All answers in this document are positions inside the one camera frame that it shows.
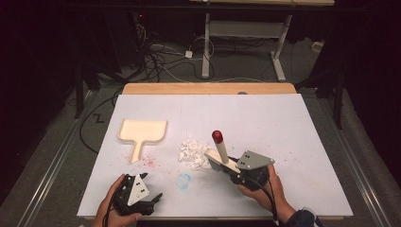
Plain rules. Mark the white foam board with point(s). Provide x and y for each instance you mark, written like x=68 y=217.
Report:
x=252 y=116

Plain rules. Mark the white-legged desk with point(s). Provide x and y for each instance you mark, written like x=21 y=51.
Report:
x=206 y=47

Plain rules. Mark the grey round table grommet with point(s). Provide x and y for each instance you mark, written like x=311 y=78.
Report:
x=242 y=93

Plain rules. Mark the metal floor rail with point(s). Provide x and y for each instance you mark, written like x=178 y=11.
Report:
x=47 y=176
x=365 y=189

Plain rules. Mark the person's left hand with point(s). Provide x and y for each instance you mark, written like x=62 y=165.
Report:
x=105 y=216

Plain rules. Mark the person's right hand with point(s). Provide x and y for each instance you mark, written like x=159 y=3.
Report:
x=274 y=192

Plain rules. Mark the black metal stand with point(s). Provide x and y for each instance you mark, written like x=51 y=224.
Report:
x=339 y=104
x=78 y=94

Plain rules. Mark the pile of white paper scraps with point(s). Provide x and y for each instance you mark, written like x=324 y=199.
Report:
x=193 y=153

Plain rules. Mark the cream brush with red tip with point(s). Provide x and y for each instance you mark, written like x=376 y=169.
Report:
x=222 y=151

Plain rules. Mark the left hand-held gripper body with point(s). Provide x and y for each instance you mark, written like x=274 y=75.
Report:
x=137 y=192

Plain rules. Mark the cream plastic dustpan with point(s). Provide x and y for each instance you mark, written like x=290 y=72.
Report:
x=142 y=130

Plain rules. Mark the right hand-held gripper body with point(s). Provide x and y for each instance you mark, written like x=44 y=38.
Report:
x=253 y=160

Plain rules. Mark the white power adapter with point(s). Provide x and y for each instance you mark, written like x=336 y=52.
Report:
x=188 y=54

